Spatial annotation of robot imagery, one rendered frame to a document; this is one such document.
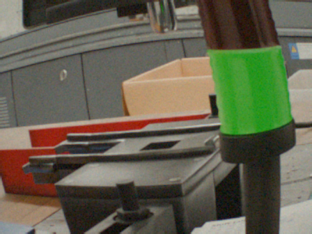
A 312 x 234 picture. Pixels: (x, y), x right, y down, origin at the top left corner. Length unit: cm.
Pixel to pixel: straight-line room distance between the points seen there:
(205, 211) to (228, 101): 25
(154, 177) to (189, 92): 240
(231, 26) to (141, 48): 529
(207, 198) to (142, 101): 247
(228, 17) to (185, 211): 24
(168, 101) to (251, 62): 267
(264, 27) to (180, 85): 265
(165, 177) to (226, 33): 24
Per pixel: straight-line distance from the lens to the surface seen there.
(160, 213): 51
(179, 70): 353
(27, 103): 621
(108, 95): 578
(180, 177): 55
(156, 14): 56
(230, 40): 33
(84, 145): 72
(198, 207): 56
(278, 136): 33
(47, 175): 66
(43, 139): 99
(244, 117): 33
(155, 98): 302
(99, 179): 58
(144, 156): 62
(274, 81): 33
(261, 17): 33
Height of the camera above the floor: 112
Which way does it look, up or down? 10 degrees down
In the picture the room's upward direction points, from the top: 9 degrees counter-clockwise
